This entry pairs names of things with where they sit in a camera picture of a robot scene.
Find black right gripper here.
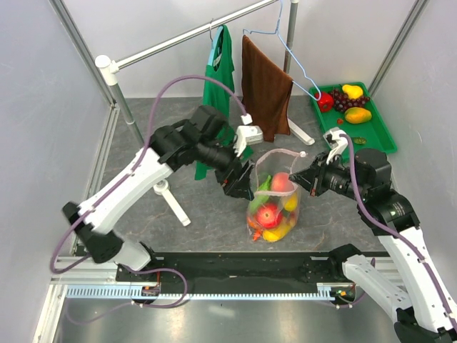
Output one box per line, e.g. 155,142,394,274
289,149,368,200

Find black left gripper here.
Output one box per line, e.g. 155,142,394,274
196,138,256,202

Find yellow toy corn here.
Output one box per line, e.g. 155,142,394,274
281,193,299,212
262,223,292,243

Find green toy cucumber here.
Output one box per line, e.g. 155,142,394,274
248,175,272,214

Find clear pink-dotted zip bag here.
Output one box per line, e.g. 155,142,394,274
246,149,306,242

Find orange toy fruit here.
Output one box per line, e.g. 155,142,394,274
246,216,259,229

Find red toy apple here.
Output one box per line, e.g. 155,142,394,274
255,203,283,229

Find red toy chili pepper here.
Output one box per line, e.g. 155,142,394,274
252,230,262,242

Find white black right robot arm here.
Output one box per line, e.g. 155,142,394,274
289,148,456,342

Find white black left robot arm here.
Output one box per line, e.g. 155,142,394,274
63,106,263,281

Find green toy leaf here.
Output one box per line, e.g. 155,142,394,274
352,137,367,145

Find red toy bell pepper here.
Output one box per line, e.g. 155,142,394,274
317,91,334,113

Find yellow red toy mango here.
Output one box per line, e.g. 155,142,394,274
344,107,372,124

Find green shirt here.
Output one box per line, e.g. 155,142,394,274
194,24,254,181

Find green plastic tray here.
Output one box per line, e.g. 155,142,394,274
309,82,397,154

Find dark red toy grapes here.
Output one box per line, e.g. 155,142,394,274
329,89,371,113

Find brown towel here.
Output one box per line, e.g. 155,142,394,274
241,35,293,142

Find yellow toy pear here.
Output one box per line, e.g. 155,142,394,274
341,84,363,100

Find white metal clothes rack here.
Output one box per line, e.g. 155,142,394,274
94,1,315,226

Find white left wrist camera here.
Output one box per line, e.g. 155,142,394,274
233,114,263,157

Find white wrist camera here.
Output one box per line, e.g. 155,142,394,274
323,127,348,165
233,114,263,157

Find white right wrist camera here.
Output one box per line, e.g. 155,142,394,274
323,127,348,165

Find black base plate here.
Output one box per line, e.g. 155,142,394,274
116,252,349,288

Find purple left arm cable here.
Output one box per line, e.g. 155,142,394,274
49,74,253,324

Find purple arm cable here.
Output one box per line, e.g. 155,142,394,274
319,134,457,329
49,74,253,324

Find grey slotted cable duct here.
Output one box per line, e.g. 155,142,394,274
66,284,336,301

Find light blue wire hanger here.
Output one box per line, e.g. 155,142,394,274
242,1,322,101

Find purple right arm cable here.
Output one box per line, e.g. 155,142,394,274
319,134,457,329

